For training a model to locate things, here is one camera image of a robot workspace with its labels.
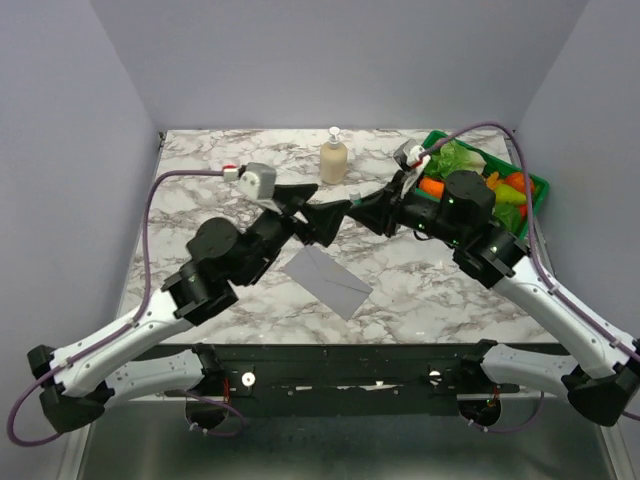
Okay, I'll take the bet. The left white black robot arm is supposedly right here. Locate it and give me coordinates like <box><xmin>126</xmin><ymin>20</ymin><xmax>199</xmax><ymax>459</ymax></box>
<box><xmin>28</xmin><ymin>184</ymin><xmax>351</xmax><ymax>434</ymax></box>

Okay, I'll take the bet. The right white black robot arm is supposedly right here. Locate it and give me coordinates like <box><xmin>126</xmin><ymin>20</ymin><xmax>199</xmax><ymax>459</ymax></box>
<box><xmin>348</xmin><ymin>171</ymin><xmax>639</xmax><ymax>427</ymax></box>

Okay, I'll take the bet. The beige soap pump bottle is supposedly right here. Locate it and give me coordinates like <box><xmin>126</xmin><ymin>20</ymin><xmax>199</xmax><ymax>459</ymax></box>
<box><xmin>320</xmin><ymin>126</ymin><xmax>348</xmax><ymax>185</ymax></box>

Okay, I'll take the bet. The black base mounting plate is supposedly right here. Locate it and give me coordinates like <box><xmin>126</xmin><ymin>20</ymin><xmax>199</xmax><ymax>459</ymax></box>
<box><xmin>195</xmin><ymin>344</ymin><xmax>497</xmax><ymax>418</ymax></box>

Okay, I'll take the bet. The green toy pear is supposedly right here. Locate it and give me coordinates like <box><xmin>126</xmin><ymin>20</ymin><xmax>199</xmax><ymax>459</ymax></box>
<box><xmin>494</xmin><ymin>184</ymin><xmax>527</xmax><ymax>207</ymax></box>

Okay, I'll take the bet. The yellow toy pepper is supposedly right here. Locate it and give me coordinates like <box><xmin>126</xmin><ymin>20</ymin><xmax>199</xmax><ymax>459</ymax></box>
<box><xmin>485</xmin><ymin>171</ymin><xmax>504</xmax><ymax>191</ymax></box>

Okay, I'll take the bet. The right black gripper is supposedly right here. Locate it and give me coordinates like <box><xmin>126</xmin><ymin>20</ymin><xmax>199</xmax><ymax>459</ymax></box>
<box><xmin>348</xmin><ymin>168</ymin><xmax>464</xmax><ymax>246</ymax></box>

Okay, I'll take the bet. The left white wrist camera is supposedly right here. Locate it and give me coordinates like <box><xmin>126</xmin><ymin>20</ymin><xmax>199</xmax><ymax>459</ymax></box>
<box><xmin>237</xmin><ymin>162</ymin><xmax>277</xmax><ymax>202</ymax></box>

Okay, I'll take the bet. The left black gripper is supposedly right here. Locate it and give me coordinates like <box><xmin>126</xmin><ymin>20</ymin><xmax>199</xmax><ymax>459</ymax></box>
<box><xmin>235</xmin><ymin>184</ymin><xmax>353</xmax><ymax>286</ymax></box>

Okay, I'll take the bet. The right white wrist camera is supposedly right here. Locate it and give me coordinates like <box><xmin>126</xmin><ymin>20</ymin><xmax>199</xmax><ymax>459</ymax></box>
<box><xmin>393</xmin><ymin>139</ymin><xmax>431</xmax><ymax>198</ymax></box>

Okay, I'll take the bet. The grey envelope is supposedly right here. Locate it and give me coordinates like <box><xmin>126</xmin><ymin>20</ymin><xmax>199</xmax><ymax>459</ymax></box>
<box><xmin>284</xmin><ymin>246</ymin><xmax>373</xmax><ymax>320</ymax></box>

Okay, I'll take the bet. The green white glue stick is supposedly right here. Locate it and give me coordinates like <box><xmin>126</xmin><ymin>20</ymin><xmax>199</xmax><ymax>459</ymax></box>
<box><xmin>349</xmin><ymin>190</ymin><xmax>362</xmax><ymax>206</ymax></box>

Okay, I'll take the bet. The green plastic basket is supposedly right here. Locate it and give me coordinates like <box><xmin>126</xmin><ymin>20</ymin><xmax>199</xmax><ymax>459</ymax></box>
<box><xmin>419</xmin><ymin>129</ymin><xmax>551</xmax><ymax>241</ymax></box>

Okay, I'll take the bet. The green toy leaf vegetable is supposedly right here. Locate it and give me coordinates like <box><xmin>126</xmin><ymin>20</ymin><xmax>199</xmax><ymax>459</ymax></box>
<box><xmin>493</xmin><ymin>204</ymin><xmax>523</xmax><ymax>236</ymax></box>

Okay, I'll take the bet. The orange toy fruit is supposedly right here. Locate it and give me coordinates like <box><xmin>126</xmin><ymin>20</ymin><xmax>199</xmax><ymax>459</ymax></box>
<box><xmin>418</xmin><ymin>177</ymin><xmax>445</xmax><ymax>199</ymax></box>

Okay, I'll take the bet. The orange toy tomato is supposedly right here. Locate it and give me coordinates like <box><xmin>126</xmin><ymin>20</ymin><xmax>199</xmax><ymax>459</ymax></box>
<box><xmin>504</xmin><ymin>172</ymin><xmax>535</xmax><ymax>194</ymax></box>

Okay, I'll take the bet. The green toy lettuce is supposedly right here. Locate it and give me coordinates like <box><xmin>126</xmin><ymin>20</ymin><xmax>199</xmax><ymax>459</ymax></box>
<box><xmin>424</xmin><ymin>141</ymin><xmax>486</xmax><ymax>180</ymax></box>

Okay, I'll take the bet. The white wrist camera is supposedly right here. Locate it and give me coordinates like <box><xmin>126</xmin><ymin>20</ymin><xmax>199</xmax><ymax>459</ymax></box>
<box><xmin>237</xmin><ymin>162</ymin><xmax>277</xmax><ymax>202</ymax></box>
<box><xmin>393</xmin><ymin>139</ymin><xmax>431</xmax><ymax>198</ymax></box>

